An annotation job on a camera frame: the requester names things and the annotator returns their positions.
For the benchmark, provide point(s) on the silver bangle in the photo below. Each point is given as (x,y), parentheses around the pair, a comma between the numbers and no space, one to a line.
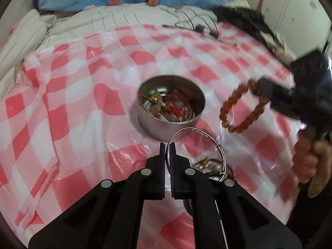
(181,134)

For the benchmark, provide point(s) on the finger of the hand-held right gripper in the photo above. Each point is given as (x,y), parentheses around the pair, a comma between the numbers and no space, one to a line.
(285,107)
(272,88)

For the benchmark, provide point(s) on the red white checkered plastic sheet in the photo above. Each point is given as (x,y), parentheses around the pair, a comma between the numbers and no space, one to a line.
(90,96)

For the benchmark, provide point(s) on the round silver metal tin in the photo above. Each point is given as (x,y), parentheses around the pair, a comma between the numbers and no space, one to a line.
(171,124)

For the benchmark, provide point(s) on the person's right hand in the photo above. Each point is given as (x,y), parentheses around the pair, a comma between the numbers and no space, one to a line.
(311,163)

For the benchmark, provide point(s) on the white striped bedding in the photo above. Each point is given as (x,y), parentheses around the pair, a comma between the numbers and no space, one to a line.
(77,20)

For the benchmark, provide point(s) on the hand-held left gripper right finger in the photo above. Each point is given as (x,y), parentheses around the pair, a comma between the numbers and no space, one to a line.
(179,176)

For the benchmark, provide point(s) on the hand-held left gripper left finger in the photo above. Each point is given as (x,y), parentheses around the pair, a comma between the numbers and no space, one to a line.
(153,176)

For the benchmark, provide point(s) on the black cloth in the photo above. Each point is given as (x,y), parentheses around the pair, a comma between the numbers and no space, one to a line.
(249,20)

